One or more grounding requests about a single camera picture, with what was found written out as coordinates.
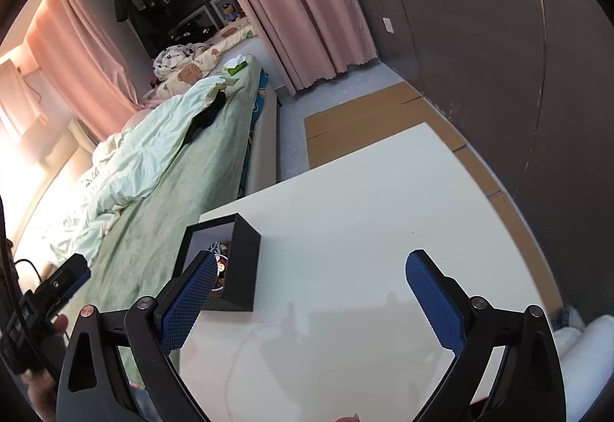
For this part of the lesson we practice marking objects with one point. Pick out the black garment on bed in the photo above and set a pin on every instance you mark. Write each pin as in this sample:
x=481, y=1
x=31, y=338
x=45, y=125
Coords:
x=206, y=117

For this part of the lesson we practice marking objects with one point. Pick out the white wall switch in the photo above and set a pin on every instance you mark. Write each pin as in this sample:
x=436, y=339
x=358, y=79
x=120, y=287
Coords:
x=388, y=25

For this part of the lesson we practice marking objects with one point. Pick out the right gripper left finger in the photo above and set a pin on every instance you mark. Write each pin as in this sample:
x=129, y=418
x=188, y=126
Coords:
x=93, y=383

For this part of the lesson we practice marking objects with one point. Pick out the floral bear pillow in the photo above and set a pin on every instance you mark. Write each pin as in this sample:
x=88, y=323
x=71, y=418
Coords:
x=183, y=79

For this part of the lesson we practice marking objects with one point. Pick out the left hand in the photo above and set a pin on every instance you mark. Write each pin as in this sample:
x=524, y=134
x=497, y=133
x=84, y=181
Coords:
x=41, y=393

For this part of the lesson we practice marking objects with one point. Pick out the green bed blanket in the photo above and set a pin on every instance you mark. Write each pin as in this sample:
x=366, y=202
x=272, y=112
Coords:
x=138, y=255

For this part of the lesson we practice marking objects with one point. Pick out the black jewelry box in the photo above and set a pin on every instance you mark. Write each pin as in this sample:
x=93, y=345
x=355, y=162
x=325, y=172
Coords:
x=235, y=245

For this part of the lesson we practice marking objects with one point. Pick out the plush toy on sill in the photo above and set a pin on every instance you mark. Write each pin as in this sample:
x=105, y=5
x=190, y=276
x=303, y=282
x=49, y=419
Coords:
x=230, y=13

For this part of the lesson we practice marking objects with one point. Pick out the left pink curtain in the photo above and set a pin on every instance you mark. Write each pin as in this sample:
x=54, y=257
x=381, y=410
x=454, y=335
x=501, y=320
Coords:
x=83, y=64

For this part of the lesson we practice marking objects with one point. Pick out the black white patterned blanket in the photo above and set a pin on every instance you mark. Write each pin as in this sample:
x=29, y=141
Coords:
x=176, y=57

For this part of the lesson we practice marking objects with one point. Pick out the brown cardboard sheet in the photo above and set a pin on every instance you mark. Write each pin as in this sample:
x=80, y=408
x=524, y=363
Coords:
x=418, y=177

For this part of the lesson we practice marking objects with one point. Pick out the pale green duvet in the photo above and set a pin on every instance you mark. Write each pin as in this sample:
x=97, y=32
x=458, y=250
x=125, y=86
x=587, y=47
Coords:
x=128, y=166

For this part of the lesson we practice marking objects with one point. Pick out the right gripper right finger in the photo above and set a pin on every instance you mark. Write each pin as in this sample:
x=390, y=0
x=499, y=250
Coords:
x=505, y=366

